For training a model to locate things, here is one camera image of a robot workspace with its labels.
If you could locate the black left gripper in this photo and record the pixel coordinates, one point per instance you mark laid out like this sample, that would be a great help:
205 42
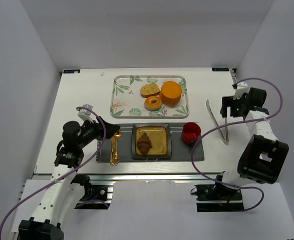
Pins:
100 129

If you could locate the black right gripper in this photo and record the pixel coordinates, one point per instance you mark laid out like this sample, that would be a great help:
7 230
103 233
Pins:
228 105

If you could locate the brown chocolate croissant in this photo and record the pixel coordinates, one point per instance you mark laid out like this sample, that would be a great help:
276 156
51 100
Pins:
143 145

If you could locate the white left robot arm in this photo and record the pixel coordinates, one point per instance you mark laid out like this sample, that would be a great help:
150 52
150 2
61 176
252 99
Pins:
67 187

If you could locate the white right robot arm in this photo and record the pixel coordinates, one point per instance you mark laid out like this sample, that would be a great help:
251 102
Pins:
264 155

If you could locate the sliced bread piece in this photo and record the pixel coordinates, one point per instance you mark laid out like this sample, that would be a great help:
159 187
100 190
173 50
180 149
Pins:
149 90

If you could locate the gold spoon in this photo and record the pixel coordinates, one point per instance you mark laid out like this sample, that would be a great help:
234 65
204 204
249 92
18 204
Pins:
116 137

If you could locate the gold fork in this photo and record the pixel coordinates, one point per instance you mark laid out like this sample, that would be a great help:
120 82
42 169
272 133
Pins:
112 154

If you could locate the floral serving tray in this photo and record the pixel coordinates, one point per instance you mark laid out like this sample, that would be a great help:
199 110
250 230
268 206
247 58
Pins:
128 102

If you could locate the blue right corner label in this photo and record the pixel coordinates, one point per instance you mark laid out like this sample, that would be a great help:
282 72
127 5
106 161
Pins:
220 69

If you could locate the blue corner label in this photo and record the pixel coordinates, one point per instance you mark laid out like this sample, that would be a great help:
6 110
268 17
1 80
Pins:
71 71
220 69

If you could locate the glazed donut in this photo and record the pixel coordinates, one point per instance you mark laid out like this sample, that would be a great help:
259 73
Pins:
153 103

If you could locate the red mug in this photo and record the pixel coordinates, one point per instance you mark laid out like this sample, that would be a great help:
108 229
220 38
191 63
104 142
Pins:
191 132

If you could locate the black square plate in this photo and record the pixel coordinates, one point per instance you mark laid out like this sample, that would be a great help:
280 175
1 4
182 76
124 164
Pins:
160 136

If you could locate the large orange bun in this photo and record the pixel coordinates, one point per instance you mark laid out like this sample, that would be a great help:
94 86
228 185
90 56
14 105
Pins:
170 93

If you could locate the dark grey placemat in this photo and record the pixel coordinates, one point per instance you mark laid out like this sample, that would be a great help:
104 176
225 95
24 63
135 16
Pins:
180 151

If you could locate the blue left corner label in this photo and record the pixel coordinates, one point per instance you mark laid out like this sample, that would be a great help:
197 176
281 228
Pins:
71 71

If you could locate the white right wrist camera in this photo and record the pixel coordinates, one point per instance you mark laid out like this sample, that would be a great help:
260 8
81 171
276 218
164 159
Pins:
241 88

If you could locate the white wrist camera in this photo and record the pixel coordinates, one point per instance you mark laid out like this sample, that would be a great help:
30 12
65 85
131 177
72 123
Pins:
84 114
241 88

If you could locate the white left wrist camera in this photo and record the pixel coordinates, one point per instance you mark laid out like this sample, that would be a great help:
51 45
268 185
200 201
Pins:
84 114

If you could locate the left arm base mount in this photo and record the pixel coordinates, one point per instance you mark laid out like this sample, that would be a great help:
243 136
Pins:
97 194

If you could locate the aluminium table frame rail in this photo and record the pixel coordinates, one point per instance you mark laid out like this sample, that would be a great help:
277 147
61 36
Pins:
146 177

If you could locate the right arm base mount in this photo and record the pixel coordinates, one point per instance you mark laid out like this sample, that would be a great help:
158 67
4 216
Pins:
216 198

